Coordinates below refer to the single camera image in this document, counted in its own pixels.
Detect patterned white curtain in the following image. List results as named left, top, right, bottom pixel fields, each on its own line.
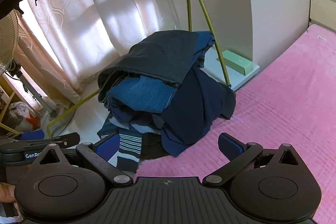
left=13, top=0, right=182, bottom=105

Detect striped garment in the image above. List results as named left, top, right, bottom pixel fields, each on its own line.
left=98, top=119, right=144, bottom=172

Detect grey metal stand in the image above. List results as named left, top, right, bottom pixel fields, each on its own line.
left=8, top=61, right=61, bottom=117

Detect pink blanket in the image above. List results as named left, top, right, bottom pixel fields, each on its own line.
left=135, top=23, right=336, bottom=224

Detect beige headboard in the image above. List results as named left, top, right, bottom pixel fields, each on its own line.
left=307, top=0, right=336, bottom=30

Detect green box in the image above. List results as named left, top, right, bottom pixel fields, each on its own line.
left=222, top=50, right=256, bottom=76

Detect plastic bag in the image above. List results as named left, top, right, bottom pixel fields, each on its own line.
left=7, top=102, right=43, bottom=133

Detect white bedside table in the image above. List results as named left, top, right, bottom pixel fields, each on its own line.
left=205, top=53, right=261, bottom=92

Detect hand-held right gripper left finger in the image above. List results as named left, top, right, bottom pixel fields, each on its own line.
left=33, top=133, right=133, bottom=185

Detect person's left hand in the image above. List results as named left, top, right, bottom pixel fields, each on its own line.
left=0, top=183, right=16, bottom=205

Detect yellow metal clothes rack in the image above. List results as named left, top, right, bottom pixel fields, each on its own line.
left=47, top=0, right=232, bottom=138

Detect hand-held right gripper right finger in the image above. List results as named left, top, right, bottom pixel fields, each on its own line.
left=203, top=133, right=303, bottom=185

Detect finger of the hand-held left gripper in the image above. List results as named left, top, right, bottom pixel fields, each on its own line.
left=14, top=130, right=45, bottom=142
left=47, top=133, right=80, bottom=148

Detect dark grey jeans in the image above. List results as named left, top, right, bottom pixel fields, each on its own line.
left=98, top=30, right=200, bottom=88

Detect beige fan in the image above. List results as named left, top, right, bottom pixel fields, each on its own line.
left=0, top=10, right=22, bottom=74

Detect blue garment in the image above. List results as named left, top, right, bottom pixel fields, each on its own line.
left=104, top=31, right=218, bottom=114

